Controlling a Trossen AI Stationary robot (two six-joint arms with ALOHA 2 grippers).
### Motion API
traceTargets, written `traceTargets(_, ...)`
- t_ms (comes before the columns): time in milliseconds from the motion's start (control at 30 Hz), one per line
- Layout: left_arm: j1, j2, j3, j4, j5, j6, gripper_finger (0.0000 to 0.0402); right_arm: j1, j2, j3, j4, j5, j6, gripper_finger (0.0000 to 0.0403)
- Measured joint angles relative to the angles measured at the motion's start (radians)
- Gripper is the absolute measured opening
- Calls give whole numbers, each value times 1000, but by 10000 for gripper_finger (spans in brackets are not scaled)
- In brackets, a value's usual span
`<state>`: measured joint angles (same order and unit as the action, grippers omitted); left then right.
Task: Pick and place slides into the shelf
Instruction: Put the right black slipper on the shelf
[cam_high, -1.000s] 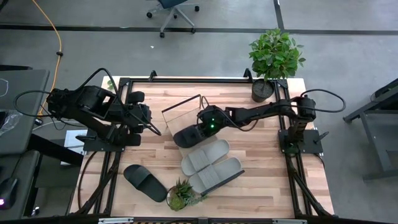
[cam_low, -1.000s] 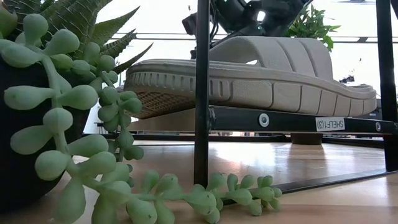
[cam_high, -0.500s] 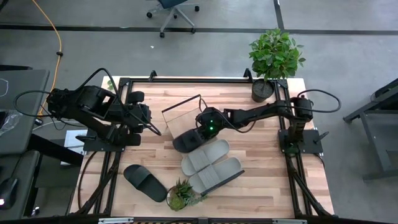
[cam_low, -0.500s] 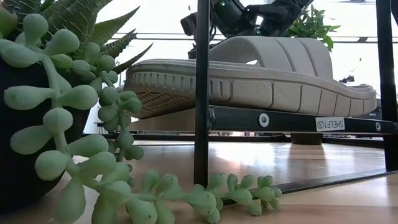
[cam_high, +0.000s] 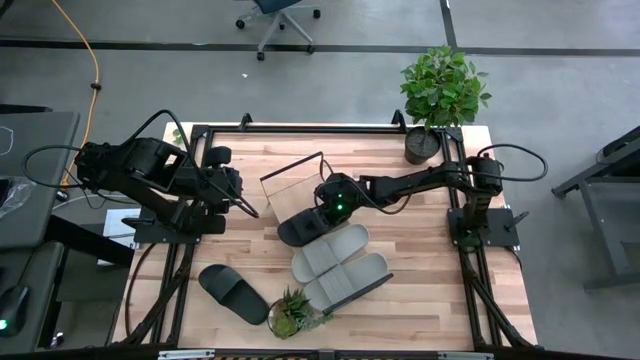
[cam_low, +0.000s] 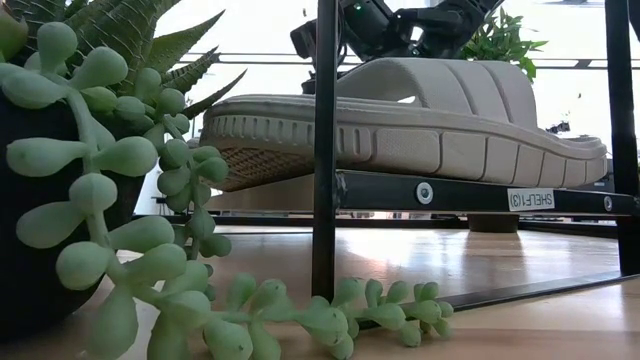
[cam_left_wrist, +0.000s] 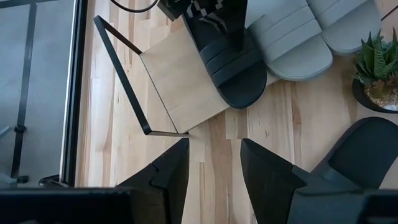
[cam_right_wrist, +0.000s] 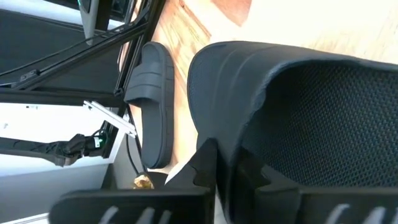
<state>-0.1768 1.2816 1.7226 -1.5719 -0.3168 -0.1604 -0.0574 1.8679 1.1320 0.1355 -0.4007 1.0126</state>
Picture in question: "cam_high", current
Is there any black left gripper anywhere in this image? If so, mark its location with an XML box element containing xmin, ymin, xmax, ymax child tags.
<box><xmin>199</xmin><ymin>145</ymin><xmax>246</xmax><ymax>210</ymax></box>

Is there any potted green succulent plant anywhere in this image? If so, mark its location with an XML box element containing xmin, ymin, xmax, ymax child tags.
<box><xmin>266</xmin><ymin>285</ymin><xmax>335</xmax><ymax>342</ymax></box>

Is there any potted leafy green plant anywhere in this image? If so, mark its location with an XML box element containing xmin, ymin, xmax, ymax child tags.
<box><xmin>398</xmin><ymin>44</ymin><xmax>494</xmax><ymax>166</ymax></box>

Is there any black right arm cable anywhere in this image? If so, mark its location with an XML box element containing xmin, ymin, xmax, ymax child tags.
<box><xmin>314</xmin><ymin>143</ymin><xmax>550</xmax><ymax>217</ymax></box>

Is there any office chair with wheels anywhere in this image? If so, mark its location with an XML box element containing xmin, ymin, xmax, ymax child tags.
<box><xmin>234</xmin><ymin>0</ymin><xmax>322</xmax><ymax>62</ymax></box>

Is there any wooden shelf with black frame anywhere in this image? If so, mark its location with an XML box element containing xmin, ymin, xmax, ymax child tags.
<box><xmin>258</xmin><ymin>150</ymin><xmax>395</xmax><ymax>316</ymax></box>

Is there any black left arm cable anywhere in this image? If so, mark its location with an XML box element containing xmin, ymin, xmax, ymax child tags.
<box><xmin>20</xmin><ymin>108</ymin><xmax>261</xmax><ymax>220</ymax></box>

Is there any black curved hose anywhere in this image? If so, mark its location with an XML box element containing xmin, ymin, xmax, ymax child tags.
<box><xmin>124</xmin><ymin>242</ymin><xmax>159</xmax><ymax>337</ymax></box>

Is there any dark metal side table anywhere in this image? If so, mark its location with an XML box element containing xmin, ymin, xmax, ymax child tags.
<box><xmin>551</xmin><ymin>124</ymin><xmax>640</xmax><ymax>294</ymax></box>

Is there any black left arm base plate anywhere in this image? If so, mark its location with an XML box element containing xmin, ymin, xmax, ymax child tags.
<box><xmin>133</xmin><ymin>207</ymin><xmax>227</xmax><ymax>245</ymax></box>

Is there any thin white cable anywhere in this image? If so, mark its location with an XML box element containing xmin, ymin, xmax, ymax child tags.
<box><xmin>0</xmin><ymin>125</ymin><xmax>15</xmax><ymax>157</ymax></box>

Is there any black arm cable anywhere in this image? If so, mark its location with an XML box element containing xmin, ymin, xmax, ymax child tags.
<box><xmin>20</xmin><ymin>108</ymin><xmax>261</xmax><ymax>220</ymax></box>
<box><xmin>314</xmin><ymin>143</ymin><xmax>550</xmax><ymax>217</ymax></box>

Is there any black rubber slide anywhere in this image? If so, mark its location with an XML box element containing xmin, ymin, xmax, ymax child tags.
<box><xmin>277</xmin><ymin>207</ymin><xmax>332</xmax><ymax>248</ymax></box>
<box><xmin>197</xmin><ymin>263</ymin><xmax>271</xmax><ymax>326</ymax></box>

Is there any silver aluminium bracket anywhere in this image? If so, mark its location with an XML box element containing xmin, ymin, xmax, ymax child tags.
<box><xmin>437</xmin><ymin>351</ymin><xmax>495</xmax><ymax>360</ymax></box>
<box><xmin>157</xmin><ymin>349</ymin><xmax>216</xmax><ymax>360</ymax></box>

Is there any black computer mouse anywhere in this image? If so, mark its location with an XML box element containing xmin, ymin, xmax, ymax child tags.
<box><xmin>0</xmin><ymin>284</ymin><xmax>30</xmax><ymax>339</ymax></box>

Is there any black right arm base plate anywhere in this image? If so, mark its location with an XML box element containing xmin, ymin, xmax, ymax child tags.
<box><xmin>447</xmin><ymin>207</ymin><xmax>530</xmax><ymax>249</ymax></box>

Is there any black metal table frame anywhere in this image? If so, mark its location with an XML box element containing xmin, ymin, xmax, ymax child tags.
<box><xmin>112</xmin><ymin>110</ymin><xmax>539</xmax><ymax>351</ymax></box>

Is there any yellow cable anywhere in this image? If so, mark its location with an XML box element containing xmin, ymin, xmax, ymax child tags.
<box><xmin>49</xmin><ymin>0</ymin><xmax>101</xmax><ymax>194</ymax></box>

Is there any white flat box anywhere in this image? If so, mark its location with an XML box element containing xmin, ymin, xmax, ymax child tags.
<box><xmin>98</xmin><ymin>208</ymin><xmax>144</xmax><ymax>267</ymax></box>

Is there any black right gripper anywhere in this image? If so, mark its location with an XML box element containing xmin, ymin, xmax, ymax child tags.
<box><xmin>303</xmin><ymin>173</ymin><xmax>359</xmax><ymax>237</ymax></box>

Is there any grey rubber slide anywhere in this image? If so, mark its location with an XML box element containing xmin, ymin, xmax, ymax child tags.
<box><xmin>302</xmin><ymin>251</ymin><xmax>391</xmax><ymax>311</ymax></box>
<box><xmin>290</xmin><ymin>223</ymin><xmax>371</xmax><ymax>285</ymax></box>

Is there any dark grey low desk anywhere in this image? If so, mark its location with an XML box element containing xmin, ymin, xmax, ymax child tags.
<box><xmin>0</xmin><ymin>240</ymin><xmax>66</xmax><ymax>357</ymax></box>

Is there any clear plastic bag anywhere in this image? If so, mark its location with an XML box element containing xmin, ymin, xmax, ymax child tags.
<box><xmin>0</xmin><ymin>175</ymin><xmax>37</xmax><ymax>219</ymax></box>

